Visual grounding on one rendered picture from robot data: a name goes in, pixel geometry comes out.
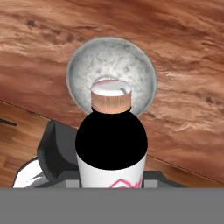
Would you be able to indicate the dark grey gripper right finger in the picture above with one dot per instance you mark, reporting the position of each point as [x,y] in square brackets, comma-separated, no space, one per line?
[156,179]

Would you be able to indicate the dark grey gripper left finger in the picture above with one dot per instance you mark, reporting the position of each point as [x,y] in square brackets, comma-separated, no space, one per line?
[68,179]

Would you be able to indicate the black soda bottle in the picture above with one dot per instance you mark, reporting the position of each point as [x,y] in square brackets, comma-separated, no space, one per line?
[110,143]

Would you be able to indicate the white marbled bowl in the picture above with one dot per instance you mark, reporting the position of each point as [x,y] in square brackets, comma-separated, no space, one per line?
[113,62]

